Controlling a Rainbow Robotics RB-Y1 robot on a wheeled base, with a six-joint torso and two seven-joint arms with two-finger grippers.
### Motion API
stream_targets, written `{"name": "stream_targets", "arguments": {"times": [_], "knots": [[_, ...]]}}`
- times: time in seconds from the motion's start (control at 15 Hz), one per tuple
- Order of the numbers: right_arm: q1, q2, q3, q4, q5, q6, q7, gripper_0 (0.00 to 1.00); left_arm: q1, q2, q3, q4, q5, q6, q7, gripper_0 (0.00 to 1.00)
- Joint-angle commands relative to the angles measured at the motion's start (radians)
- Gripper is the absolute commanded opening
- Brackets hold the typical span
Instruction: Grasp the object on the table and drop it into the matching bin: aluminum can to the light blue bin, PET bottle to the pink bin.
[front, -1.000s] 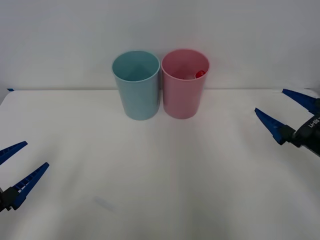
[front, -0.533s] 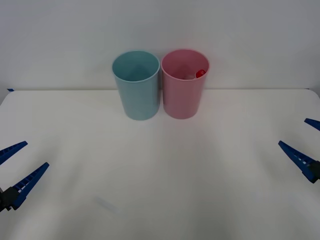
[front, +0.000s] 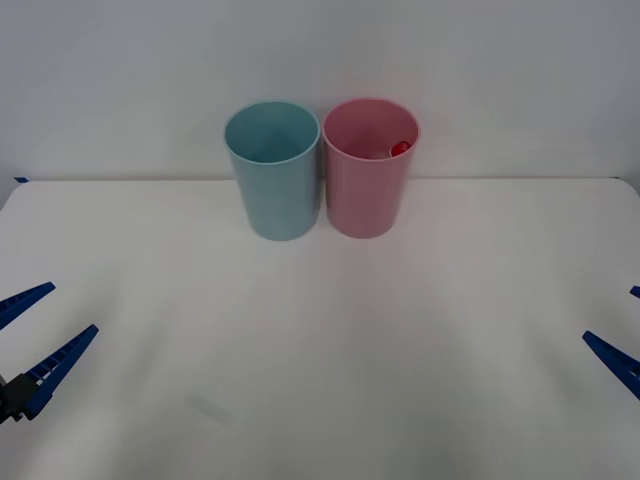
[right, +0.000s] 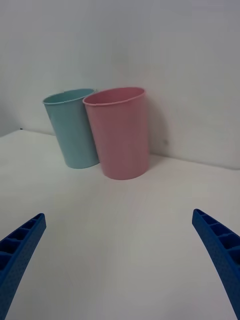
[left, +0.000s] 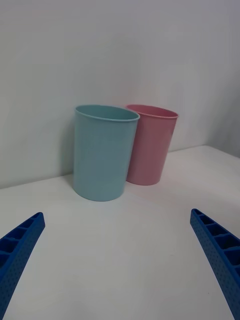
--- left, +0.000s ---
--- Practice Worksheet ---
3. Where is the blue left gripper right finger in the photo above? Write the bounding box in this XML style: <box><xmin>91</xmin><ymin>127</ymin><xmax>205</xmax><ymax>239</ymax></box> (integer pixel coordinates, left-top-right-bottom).
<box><xmin>189</xmin><ymin>208</ymin><xmax>240</xmax><ymax>320</ymax></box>

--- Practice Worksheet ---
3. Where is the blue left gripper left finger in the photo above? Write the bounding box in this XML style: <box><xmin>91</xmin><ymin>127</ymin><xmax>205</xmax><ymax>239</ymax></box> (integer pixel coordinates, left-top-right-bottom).
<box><xmin>0</xmin><ymin>211</ymin><xmax>46</xmax><ymax>320</ymax></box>

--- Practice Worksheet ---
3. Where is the pink plastic bin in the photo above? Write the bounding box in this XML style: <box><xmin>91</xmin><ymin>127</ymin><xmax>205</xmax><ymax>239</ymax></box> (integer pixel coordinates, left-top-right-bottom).
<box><xmin>124</xmin><ymin>103</ymin><xmax>180</xmax><ymax>187</ymax></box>

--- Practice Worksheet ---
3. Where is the pale blue plastic bin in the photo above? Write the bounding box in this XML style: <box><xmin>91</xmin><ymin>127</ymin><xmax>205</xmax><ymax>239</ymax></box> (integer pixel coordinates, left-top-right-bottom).
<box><xmin>72</xmin><ymin>104</ymin><xmax>141</xmax><ymax>202</ymax></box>

